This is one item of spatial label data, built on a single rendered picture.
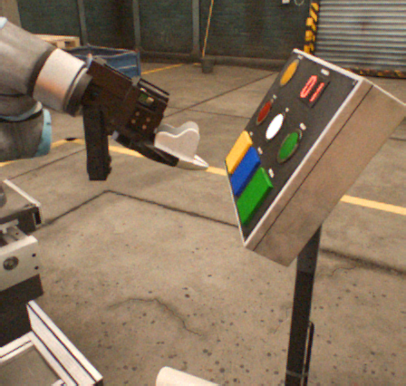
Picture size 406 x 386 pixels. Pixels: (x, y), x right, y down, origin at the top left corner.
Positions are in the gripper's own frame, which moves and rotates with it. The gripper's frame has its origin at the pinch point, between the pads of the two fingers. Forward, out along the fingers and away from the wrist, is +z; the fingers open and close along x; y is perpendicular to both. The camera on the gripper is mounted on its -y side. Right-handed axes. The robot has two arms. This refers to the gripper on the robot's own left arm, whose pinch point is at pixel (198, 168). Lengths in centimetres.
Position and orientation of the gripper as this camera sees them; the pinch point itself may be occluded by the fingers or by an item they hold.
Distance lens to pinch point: 60.0
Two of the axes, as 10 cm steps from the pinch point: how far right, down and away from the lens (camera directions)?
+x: -0.5, -4.0, 9.1
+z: 8.6, 4.4, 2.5
